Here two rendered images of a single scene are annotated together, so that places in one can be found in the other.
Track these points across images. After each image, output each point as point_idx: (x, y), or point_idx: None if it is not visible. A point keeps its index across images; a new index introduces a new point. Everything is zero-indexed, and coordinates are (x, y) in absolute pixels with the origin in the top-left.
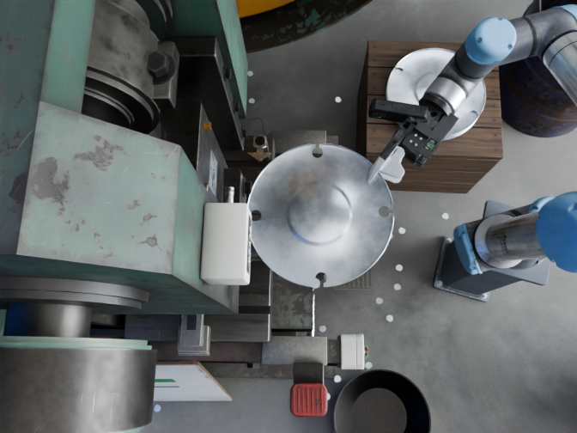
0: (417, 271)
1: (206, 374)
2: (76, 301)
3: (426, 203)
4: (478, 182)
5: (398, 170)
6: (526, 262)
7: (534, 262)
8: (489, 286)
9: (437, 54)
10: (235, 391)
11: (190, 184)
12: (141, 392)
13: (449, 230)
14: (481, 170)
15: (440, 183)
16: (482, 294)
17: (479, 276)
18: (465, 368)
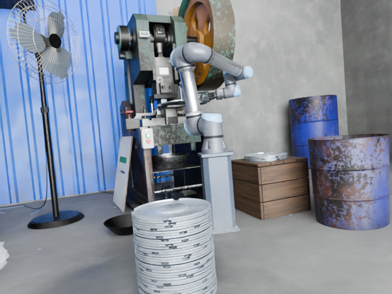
0: None
1: (130, 150)
2: (132, 29)
3: (244, 216)
4: (272, 220)
5: None
6: (203, 144)
7: (205, 144)
8: (205, 195)
9: (281, 153)
10: (127, 212)
11: (146, 25)
12: (124, 32)
13: (237, 221)
14: (256, 181)
15: (250, 200)
16: None
17: (202, 177)
18: None
